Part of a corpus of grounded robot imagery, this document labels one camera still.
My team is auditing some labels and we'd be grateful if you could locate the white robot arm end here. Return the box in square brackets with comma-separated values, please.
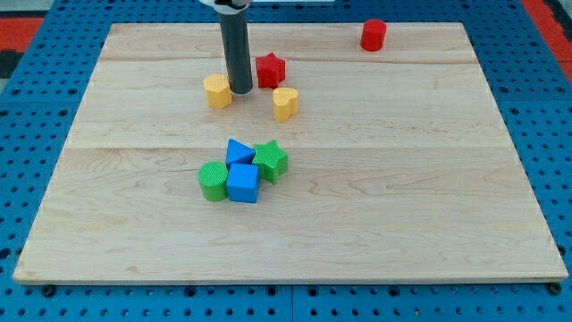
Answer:
[199, 0, 251, 14]

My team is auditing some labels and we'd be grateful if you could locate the red cylinder block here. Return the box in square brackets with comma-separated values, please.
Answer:
[360, 19, 387, 52]

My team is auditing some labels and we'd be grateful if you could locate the blue triangle block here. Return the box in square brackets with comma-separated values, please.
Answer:
[225, 139, 256, 168]

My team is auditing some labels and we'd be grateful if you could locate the green star block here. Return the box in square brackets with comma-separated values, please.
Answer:
[252, 140, 289, 184]

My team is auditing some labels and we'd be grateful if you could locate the blue cube block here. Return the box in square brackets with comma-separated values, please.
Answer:
[227, 164, 259, 203]

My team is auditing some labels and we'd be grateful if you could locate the green cylinder block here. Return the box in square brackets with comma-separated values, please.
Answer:
[198, 161, 229, 201]

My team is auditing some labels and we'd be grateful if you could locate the light wooden board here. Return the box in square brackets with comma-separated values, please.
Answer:
[13, 22, 568, 285]

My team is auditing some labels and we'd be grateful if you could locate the red star block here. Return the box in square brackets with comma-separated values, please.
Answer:
[256, 52, 286, 89]

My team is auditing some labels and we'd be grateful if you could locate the yellow heart block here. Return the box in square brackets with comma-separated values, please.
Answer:
[273, 87, 299, 123]

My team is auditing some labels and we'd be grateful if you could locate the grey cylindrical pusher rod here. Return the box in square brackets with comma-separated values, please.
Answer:
[219, 10, 253, 95]

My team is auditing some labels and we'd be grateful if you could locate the yellow hexagon block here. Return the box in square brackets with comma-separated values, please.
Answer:
[203, 73, 232, 109]

